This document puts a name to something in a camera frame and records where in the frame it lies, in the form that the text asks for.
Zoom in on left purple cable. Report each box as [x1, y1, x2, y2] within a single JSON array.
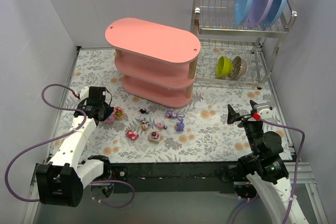
[[5, 83, 136, 208]]

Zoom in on strawberry cake toy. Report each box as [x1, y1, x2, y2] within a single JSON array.
[[148, 131, 161, 144]]

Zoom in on purple bunny head toy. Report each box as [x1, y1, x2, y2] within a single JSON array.
[[165, 108, 185, 119]]

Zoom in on purple plate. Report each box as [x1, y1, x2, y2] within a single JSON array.
[[248, 0, 273, 28]]

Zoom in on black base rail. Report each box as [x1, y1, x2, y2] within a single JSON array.
[[81, 162, 259, 198]]

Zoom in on yellow blue duck figure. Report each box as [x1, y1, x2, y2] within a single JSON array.
[[142, 124, 149, 131]]

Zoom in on lime green bowl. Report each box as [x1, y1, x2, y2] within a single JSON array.
[[216, 56, 233, 77]]

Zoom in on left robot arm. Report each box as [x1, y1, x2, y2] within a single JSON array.
[[36, 86, 114, 207]]

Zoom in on pink purple cupcake toy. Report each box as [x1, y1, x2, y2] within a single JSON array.
[[103, 112, 116, 124]]

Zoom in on pink flowerpot toy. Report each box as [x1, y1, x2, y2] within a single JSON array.
[[113, 106, 124, 119]]

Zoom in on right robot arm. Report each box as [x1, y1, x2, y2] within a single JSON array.
[[227, 101, 308, 223]]

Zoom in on steel dish rack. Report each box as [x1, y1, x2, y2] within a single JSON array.
[[190, 0, 298, 90]]

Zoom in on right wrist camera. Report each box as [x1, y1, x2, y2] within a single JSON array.
[[253, 103, 273, 119]]

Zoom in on purple cable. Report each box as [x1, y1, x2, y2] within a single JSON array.
[[5, 83, 136, 208], [230, 118, 307, 224]]

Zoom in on floral table mat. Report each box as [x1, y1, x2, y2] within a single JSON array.
[[70, 49, 292, 163]]

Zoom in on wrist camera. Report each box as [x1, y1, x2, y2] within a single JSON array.
[[78, 86, 89, 101], [253, 103, 273, 119]]

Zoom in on blue white duck figure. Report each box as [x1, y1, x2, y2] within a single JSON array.
[[139, 115, 150, 125]]

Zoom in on black red mouse figure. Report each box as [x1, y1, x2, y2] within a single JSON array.
[[139, 109, 149, 114]]

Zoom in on pink lying figure toy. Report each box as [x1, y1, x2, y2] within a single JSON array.
[[126, 130, 139, 141]]

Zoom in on patterned ceramic bowl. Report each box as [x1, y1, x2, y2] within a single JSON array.
[[229, 56, 248, 79]]

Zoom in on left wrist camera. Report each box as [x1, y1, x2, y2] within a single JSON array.
[[78, 86, 89, 101]]

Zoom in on pink three-tier shelf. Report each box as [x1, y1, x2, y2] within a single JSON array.
[[105, 18, 201, 108]]

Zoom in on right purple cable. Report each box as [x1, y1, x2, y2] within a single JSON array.
[[230, 118, 307, 224]]

